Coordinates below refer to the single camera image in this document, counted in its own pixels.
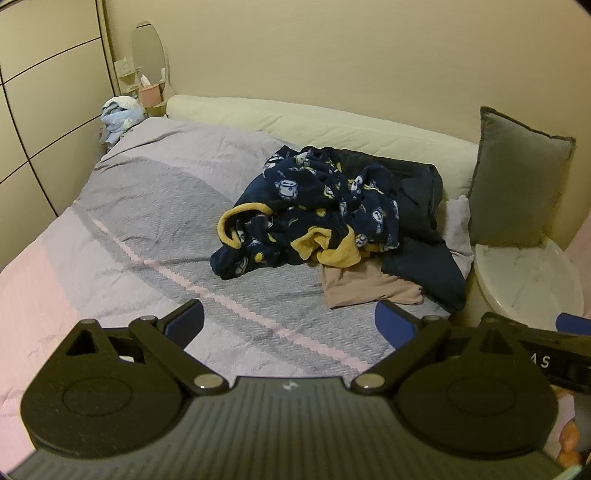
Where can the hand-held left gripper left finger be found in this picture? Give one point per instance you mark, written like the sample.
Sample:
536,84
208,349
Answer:
184,321

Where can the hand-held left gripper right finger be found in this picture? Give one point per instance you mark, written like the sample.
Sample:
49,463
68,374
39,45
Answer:
392,323

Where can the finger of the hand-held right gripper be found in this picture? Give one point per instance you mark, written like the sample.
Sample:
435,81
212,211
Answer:
575,323

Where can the navy printed fleece pants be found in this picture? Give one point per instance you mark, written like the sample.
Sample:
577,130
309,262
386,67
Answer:
369,203

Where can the person's right hand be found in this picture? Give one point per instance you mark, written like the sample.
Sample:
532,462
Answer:
571,434

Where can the beige garment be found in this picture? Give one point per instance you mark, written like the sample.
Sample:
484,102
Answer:
369,288

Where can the white round marble side table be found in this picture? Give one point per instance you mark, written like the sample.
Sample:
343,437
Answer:
521,272

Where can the dark navy garment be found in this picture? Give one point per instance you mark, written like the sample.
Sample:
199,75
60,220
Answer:
425,221

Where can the pale lilac pillow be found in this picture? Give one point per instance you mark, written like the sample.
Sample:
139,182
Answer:
457,230

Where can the navy printed yellow-lined fleece top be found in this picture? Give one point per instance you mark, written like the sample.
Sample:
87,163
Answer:
258,230

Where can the pink and grey striped bedspread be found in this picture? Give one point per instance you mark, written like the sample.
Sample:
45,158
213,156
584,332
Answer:
138,207

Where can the grey pillow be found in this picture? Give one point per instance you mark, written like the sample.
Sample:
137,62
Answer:
512,184

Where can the light blue cloth bundle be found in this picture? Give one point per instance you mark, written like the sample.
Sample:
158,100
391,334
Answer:
119,120

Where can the cream long pillow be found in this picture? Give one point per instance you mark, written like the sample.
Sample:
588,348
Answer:
300,124

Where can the pink tissue box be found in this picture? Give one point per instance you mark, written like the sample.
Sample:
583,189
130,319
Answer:
150,94

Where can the cream wardrobe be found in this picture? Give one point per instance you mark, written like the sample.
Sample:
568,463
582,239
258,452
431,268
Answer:
46,115

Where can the small cream shelf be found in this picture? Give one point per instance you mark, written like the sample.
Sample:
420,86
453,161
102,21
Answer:
125,76

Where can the oval mirror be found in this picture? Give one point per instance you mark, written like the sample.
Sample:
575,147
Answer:
147,50

